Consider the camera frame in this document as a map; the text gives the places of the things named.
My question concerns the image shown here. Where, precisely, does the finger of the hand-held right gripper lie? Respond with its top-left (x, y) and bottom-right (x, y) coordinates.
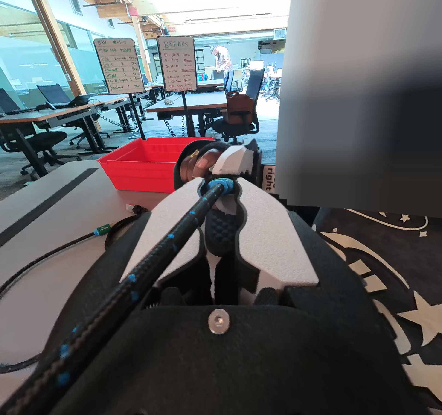
top-left (211, 145), bottom-right (257, 176)
top-left (211, 195), bottom-right (239, 216)

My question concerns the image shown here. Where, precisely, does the black blue braided HDMI cable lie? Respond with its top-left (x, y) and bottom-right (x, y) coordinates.
top-left (0, 177), bottom-right (237, 415)

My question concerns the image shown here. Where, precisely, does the person's right hand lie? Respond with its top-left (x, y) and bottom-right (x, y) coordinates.
top-left (180, 148), bottom-right (223, 185)

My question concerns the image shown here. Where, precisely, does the grey office desk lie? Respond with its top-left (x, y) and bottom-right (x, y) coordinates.
top-left (146, 91), bottom-right (228, 138)
top-left (0, 94), bottom-right (131, 177)

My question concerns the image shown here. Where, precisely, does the red plastic bin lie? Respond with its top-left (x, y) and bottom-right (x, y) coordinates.
top-left (97, 137), bottom-right (215, 194)

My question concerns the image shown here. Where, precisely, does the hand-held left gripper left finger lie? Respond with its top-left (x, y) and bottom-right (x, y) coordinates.
top-left (119, 177), bottom-right (208, 284)

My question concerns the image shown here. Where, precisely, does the black cable with silver plug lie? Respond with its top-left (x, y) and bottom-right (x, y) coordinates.
top-left (104, 203), bottom-right (152, 250)

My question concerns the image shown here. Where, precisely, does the brown bag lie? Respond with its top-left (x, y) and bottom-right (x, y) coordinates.
top-left (225, 91), bottom-right (257, 126)

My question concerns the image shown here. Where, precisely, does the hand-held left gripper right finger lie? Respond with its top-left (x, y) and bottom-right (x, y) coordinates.
top-left (234, 177), bottom-right (320, 288)

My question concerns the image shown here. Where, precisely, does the black office chair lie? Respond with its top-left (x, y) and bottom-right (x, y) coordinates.
top-left (0, 88), bottom-right (70, 178)
top-left (211, 68), bottom-right (266, 143)
top-left (36, 84), bottom-right (112, 147)

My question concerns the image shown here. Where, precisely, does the black cable with green plug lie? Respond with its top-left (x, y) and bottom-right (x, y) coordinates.
top-left (0, 223), bottom-right (114, 300)

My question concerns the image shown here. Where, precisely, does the handwritten whiteboard on stand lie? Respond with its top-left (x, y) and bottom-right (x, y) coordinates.
top-left (156, 35), bottom-right (198, 138)
top-left (93, 38), bottom-right (147, 141)

